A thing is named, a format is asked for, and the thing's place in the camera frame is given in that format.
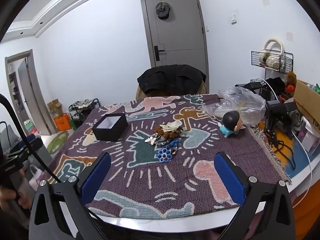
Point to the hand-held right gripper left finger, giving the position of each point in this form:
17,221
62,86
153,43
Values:
96,180

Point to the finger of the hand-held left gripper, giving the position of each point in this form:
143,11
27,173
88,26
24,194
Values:
30,145

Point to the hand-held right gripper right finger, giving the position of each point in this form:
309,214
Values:
230,180

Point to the black jewelry box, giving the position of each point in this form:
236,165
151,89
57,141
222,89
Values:
110,127

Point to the silver jewelry piece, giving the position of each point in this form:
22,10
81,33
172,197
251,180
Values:
155,140

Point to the person's left hand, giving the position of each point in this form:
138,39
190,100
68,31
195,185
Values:
7,196

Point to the green round mat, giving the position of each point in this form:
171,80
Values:
57,142

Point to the white tote bag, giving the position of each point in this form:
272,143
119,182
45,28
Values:
38,177

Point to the orange paper bag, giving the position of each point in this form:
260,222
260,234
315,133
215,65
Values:
63,122

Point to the small cardboard box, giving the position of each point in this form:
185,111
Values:
55,108

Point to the grey side door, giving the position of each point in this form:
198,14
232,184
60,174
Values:
27,92

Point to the black-haired doll figure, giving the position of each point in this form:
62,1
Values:
230,122

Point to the black shoe rack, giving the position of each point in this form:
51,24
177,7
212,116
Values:
82,112

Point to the purple printed blanket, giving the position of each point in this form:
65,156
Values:
160,180

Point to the orange blue desk mat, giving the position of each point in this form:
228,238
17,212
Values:
297,160

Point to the blue flower bead ornament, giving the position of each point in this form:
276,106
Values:
164,154

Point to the clear plastic bag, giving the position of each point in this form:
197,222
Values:
240,105

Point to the black stand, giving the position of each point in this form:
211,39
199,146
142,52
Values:
275,115

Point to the tan chair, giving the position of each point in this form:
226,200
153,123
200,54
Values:
140,93

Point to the large cardboard box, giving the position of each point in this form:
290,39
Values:
303,97

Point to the brown teddy bear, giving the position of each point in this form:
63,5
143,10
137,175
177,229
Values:
291,82

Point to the black jacket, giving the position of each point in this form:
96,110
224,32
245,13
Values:
172,78

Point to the white handbag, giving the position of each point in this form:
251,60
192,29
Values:
271,57

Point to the grey cap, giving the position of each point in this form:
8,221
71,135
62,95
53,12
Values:
163,10

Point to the white wall switch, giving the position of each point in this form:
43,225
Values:
233,18

